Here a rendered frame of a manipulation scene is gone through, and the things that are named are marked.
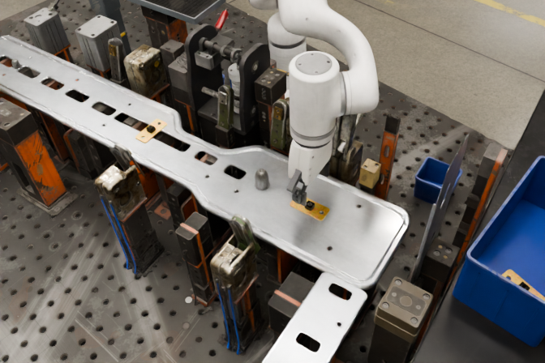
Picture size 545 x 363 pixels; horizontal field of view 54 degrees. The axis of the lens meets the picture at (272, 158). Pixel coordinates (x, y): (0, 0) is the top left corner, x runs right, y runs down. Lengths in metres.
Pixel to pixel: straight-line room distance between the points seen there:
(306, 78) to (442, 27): 2.81
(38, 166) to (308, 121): 0.90
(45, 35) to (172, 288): 0.88
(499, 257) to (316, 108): 0.47
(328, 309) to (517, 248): 0.39
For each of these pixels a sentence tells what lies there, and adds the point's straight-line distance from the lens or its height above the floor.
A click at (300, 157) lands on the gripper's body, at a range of 1.00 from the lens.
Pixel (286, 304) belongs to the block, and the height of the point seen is 0.98.
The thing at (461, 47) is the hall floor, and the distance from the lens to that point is 3.49.
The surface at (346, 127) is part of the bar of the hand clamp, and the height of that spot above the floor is 1.12.
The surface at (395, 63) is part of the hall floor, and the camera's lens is 3.28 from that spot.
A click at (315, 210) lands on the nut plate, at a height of 1.00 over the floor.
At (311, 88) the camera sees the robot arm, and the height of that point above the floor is 1.37.
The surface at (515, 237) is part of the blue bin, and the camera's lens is 1.18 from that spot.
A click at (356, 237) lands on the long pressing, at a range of 1.14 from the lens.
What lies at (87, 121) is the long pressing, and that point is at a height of 1.00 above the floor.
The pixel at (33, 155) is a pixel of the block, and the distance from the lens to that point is 1.58.
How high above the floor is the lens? 1.93
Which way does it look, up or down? 47 degrees down
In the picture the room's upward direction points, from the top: 3 degrees counter-clockwise
